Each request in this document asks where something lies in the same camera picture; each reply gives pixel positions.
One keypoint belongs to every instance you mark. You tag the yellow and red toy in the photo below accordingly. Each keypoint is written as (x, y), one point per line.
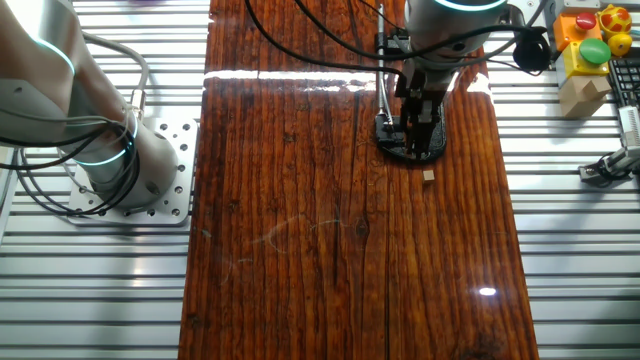
(615, 22)

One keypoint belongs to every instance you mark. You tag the black keyboard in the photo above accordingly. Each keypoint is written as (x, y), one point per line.
(625, 80)

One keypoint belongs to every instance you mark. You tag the silver metal device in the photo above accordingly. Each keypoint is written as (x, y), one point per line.
(617, 160)

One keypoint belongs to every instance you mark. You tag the plain wooden block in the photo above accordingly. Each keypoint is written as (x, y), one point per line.
(582, 97)

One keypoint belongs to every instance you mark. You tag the orange box red button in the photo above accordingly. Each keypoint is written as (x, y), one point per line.
(567, 30)

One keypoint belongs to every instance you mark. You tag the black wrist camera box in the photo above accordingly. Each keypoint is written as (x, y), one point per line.
(391, 45)

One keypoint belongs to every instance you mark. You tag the small wooden cube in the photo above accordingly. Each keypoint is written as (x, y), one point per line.
(428, 175)

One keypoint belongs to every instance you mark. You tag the wood-grain table mat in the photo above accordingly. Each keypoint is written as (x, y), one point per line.
(300, 210)

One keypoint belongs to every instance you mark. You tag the black C-clamp with steel screw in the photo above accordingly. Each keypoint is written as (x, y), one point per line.
(439, 147)

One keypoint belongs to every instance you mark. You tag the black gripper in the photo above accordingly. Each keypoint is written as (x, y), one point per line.
(422, 82)

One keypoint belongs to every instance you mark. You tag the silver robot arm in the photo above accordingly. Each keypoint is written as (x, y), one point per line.
(30, 75)

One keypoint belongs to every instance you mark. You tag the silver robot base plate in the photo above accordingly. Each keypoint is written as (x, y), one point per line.
(175, 210)

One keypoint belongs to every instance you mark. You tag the yellow box green button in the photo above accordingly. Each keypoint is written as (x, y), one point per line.
(575, 62)

